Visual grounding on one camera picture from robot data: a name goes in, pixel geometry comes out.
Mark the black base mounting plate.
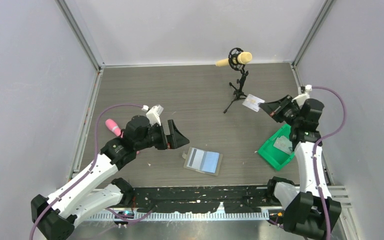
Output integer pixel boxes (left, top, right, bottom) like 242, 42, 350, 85
114, 185, 281, 214

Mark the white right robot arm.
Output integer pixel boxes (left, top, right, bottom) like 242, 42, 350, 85
259, 95, 342, 240

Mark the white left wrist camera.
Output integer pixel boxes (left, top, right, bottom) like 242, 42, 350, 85
141, 104, 164, 126

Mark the yellow foam microphone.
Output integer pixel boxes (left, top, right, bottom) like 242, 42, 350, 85
215, 51, 253, 68

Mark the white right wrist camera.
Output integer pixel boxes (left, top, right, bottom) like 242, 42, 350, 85
292, 84, 313, 108

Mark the pink cylindrical toy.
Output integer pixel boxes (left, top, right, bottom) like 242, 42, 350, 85
105, 118, 124, 138

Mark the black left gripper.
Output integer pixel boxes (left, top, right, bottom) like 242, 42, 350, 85
135, 119, 189, 151

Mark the aluminium frame rail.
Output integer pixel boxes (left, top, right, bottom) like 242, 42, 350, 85
49, 187, 352, 223

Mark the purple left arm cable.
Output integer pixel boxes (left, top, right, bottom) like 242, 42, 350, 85
28, 103, 156, 240

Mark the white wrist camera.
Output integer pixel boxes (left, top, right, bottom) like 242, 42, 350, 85
292, 84, 313, 108
141, 104, 164, 126

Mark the black tripod microphone stand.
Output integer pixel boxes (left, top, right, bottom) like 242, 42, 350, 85
223, 47, 249, 114

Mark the green plastic bin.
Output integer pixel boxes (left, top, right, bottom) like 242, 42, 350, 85
257, 124, 295, 171

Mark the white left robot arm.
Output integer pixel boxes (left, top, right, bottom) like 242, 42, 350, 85
31, 115, 190, 240

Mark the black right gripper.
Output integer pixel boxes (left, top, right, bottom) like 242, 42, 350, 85
259, 95, 303, 127

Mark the card inside green bin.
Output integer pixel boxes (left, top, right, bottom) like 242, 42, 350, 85
273, 135, 294, 155

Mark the card with magnetic stripe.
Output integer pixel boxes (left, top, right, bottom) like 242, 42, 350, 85
186, 148, 206, 170

